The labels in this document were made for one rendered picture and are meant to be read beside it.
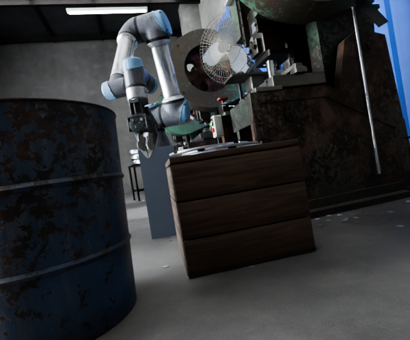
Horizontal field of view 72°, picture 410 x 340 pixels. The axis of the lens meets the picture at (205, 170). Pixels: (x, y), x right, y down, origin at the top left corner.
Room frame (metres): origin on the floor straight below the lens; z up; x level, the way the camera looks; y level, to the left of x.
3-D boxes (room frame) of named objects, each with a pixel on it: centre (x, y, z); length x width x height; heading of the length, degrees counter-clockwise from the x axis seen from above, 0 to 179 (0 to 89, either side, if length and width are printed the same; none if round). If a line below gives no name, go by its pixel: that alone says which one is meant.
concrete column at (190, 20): (6.88, -0.21, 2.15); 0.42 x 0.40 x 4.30; 103
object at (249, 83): (1.61, -0.32, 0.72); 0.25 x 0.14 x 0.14; 103
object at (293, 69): (1.48, -0.53, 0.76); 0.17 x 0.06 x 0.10; 13
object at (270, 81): (1.65, -0.49, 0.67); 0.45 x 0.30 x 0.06; 13
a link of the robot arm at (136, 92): (1.05, 0.20, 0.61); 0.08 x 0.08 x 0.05
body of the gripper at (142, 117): (1.04, 0.20, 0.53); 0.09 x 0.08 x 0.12; 172
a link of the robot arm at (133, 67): (1.05, 0.20, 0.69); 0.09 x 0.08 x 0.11; 167
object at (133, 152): (4.42, 0.94, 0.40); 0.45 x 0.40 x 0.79; 25
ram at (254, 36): (1.64, -0.45, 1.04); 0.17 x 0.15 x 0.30; 103
